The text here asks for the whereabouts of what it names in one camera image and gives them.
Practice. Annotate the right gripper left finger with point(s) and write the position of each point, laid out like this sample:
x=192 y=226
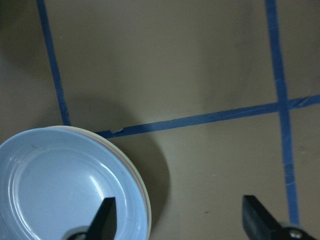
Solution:
x=103 y=225

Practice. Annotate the blue plate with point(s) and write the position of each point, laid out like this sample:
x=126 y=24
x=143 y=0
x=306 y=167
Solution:
x=51 y=184

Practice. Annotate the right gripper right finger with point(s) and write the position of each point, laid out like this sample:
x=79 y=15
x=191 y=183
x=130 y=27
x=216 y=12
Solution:
x=259 y=224

